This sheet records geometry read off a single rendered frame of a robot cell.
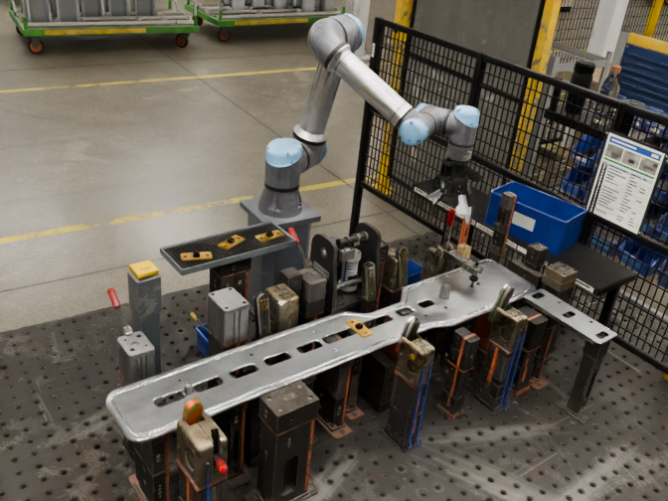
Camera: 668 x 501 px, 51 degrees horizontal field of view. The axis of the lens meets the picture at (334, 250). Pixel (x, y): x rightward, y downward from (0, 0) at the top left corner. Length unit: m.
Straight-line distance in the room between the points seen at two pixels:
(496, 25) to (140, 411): 3.20
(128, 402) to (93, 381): 0.55
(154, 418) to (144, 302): 0.38
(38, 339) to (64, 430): 0.45
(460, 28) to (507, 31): 0.39
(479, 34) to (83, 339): 2.92
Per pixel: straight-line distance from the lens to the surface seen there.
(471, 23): 4.46
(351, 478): 2.01
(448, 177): 2.20
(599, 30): 6.36
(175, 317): 2.54
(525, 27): 4.16
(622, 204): 2.57
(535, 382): 2.47
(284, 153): 2.27
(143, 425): 1.70
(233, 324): 1.89
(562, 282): 2.39
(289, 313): 1.99
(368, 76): 2.09
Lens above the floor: 2.16
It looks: 29 degrees down
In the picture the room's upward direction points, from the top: 6 degrees clockwise
